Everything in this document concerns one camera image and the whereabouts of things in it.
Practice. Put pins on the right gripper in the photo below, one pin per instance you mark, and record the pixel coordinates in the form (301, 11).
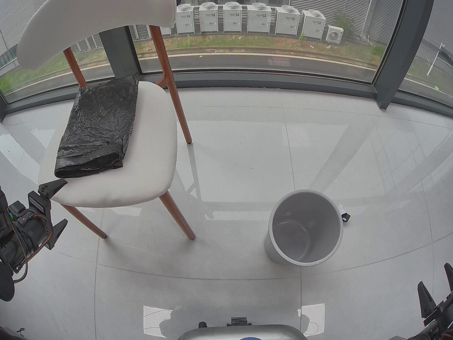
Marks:
(444, 313)

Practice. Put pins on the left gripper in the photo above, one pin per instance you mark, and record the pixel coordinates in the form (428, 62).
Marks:
(37, 230)

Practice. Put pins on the black plastic bag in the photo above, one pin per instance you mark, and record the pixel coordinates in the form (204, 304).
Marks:
(99, 126)

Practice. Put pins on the white paper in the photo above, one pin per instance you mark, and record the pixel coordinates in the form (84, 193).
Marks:
(345, 217)

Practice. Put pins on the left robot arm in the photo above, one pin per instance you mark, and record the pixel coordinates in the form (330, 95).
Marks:
(9, 257)

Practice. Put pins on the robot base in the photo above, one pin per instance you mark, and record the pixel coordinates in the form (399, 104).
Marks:
(240, 333)

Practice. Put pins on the white trash bin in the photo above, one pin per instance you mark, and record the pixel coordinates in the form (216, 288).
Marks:
(318, 207)

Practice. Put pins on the white chair wooden legs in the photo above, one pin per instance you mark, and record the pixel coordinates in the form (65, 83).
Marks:
(116, 161)

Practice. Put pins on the window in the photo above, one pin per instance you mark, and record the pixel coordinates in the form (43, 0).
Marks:
(247, 55)

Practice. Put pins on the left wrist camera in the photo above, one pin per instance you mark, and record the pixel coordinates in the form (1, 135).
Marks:
(17, 213)

